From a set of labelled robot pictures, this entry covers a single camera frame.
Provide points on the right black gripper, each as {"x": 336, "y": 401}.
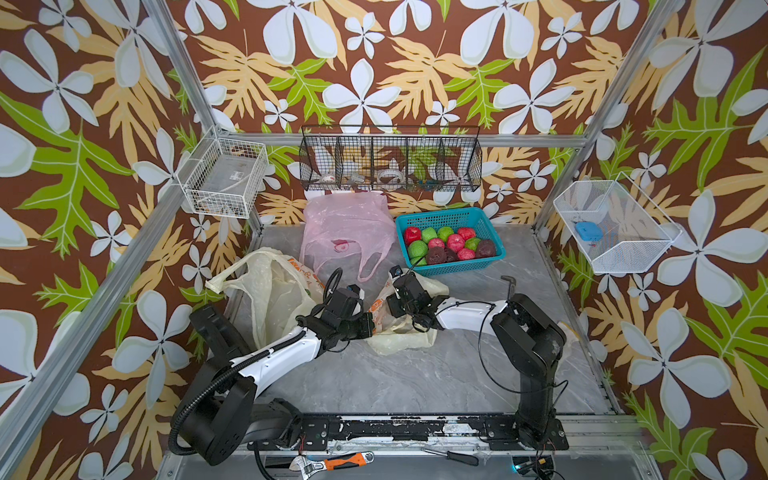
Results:
{"x": 392, "y": 304}

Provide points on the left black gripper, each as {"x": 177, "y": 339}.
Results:
{"x": 366, "y": 321}

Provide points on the pale yellow bag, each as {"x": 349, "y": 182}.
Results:
{"x": 391, "y": 334}

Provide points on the small green fruit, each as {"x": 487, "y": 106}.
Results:
{"x": 418, "y": 261}

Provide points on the green cabbage toy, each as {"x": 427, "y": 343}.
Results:
{"x": 417, "y": 250}

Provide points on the dark purple fruit toy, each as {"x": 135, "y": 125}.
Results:
{"x": 436, "y": 255}

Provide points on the pink plastic bag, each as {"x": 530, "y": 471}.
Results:
{"x": 341, "y": 225}

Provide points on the yellow plastic bag with fruit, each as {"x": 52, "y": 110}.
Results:
{"x": 278, "y": 287}

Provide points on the teal plastic basket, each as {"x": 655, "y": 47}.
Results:
{"x": 467, "y": 217}

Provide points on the pink red fruit toy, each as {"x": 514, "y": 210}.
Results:
{"x": 436, "y": 243}

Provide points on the red apple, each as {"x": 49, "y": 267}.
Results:
{"x": 412, "y": 234}

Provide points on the green bumpy fruit toy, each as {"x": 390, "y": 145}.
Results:
{"x": 428, "y": 234}

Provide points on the small red fruit toy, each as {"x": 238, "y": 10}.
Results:
{"x": 466, "y": 254}

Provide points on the green apple toy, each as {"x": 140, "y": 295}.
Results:
{"x": 444, "y": 233}

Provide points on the green round fruit toy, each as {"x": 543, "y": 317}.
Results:
{"x": 472, "y": 243}

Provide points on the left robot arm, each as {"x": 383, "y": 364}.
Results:
{"x": 219, "y": 412}

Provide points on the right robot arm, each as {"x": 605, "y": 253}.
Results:
{"x": 533, "y": 343}

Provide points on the grey allen key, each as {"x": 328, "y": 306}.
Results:
{"x": 511, "y": 285}

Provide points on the white work glove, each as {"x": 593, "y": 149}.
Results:
{"x": 572, "y": 337}

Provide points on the blue object in basket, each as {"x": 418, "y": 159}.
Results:
{"x": 588, "y": 232}

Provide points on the orange adjustable wrench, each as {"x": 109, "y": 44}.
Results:
{"x": 308, "y": 468}

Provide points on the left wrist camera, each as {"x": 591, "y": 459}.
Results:
{"x": 357, "y": 291}

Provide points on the black wire basket rear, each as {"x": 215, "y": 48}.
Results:
{"x": 372, "y": 157}

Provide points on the white wire basket left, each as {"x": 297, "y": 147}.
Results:
{"x": 222, "y": 175}

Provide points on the white wire basket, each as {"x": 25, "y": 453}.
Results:
{"x": 222, "y": 175}
{"x": 637, "y": 231}

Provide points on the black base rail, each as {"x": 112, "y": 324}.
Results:
{"x": 500, "y": 432}

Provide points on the black handled screwdriver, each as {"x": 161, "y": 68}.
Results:
{"x": 465, "y": 459}

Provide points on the white wire basket right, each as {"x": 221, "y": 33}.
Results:
{"x": 637, "y": 231}

